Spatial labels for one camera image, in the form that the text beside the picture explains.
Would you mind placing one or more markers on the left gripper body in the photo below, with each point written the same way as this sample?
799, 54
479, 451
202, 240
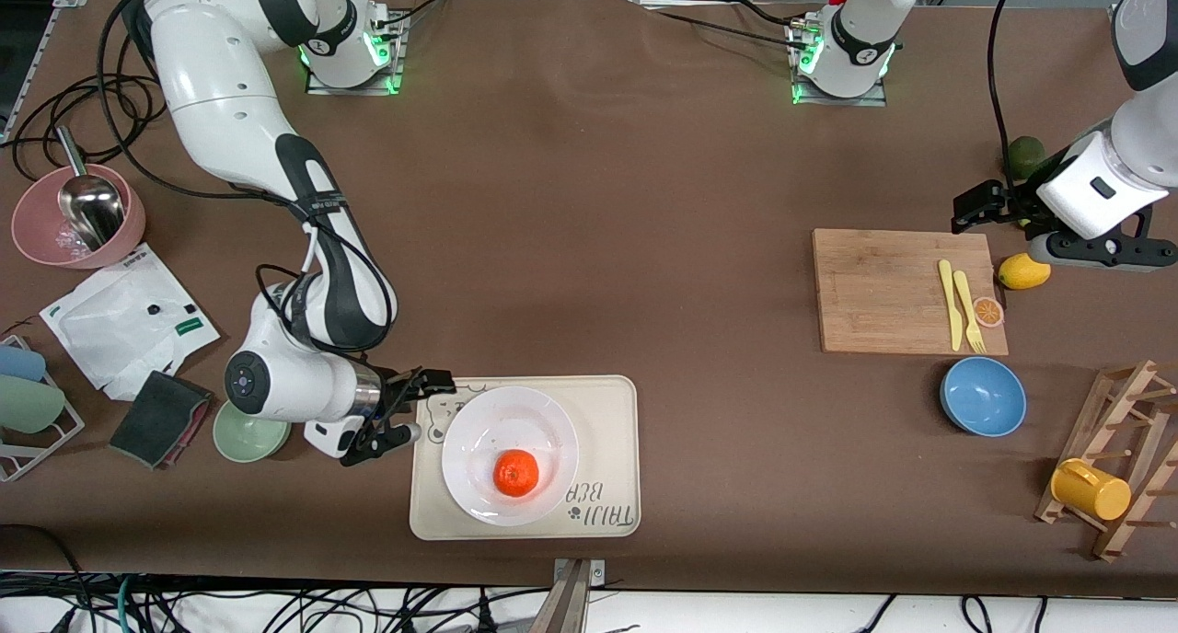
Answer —
1015, 204

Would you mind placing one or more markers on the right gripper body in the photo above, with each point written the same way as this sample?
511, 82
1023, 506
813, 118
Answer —
396, 396

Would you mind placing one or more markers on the white round plate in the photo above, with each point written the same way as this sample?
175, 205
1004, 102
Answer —
515, 421

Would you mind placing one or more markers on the orange mandarin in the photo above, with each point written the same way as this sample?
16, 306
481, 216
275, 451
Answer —
516, 474

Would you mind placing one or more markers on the beige bear print tray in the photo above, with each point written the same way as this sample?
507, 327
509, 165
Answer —
607, 431

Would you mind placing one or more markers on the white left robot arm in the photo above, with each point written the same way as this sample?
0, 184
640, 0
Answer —
856, 35

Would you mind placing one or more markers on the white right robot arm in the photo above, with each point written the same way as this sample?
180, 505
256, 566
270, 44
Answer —
221, 81

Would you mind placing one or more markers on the green avocado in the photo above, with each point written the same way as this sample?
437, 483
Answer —
1023, 155

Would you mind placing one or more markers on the yellow lemon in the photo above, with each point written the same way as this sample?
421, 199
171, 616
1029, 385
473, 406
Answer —
1023, 274

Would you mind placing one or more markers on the yellow plastic knife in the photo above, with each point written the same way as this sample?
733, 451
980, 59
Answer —
948, 293

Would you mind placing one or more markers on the yellow plastic fork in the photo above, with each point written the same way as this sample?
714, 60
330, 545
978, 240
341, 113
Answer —
966, 306

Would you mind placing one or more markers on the toy orange slice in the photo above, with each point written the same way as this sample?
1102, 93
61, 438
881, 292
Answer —
988, 312

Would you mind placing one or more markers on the wooden cutting board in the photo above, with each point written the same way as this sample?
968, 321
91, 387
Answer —
883, 293

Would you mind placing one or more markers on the pale green bowl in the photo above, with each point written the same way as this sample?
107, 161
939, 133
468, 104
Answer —
248, 440

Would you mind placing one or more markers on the blue bowl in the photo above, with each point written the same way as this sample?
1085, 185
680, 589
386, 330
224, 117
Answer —
983, 396

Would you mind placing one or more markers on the wooden cup rack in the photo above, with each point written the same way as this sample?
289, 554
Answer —
1118, 403

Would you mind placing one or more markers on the dark grey folded cloth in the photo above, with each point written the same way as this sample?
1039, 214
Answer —
156, 417

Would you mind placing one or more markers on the white plastic bag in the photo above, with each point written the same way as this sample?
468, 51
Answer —
120, 329

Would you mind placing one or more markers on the yellow cup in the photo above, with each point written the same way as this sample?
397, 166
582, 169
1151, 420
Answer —
1091, 490

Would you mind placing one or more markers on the metal scoop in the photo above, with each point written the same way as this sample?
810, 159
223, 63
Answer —
92, 212

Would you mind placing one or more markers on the pale green cup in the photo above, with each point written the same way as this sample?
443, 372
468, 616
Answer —
28, 405

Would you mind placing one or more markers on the light blue cup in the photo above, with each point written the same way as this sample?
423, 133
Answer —
20, 363

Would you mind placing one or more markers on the pink bowl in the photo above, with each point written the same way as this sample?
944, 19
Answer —
37, 224

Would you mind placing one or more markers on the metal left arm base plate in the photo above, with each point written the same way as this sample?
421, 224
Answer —
874, 99

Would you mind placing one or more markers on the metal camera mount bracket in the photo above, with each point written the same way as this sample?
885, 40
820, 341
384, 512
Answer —
572, 596

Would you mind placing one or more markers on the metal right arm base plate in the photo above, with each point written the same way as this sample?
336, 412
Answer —
354, 88

